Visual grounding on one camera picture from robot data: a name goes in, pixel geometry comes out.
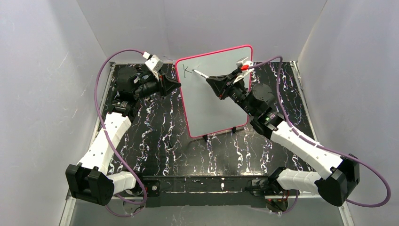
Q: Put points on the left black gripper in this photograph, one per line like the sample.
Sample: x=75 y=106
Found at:
x=161 y=85

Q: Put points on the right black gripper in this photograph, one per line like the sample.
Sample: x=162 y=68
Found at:
x=228 y=88

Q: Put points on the white whiteboard marker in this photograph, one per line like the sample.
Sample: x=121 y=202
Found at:
x=200 y=73

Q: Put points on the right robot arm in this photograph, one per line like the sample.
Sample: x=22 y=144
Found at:
x=266 y=121

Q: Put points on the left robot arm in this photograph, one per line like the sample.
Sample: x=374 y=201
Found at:
x=88 y=180

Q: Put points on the pink framed whiteboard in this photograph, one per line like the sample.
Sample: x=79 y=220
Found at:
x=205 y=113

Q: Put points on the metal whiteboard stand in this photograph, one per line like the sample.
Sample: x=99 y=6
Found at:
x=207 y=137

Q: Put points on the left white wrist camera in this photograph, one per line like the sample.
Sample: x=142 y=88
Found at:
x=154 y=64

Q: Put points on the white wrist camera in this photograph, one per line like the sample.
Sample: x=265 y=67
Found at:
x=244 y=66
x=154 y=64

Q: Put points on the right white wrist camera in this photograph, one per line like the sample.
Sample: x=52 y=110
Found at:
x=244 y=66

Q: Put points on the aluminium front rail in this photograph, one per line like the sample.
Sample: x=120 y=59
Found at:
x=205 y=190

